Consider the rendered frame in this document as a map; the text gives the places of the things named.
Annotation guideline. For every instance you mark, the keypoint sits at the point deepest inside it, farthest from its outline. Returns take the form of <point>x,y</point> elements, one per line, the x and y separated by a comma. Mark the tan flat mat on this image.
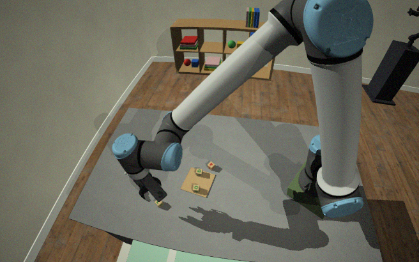
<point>204,181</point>

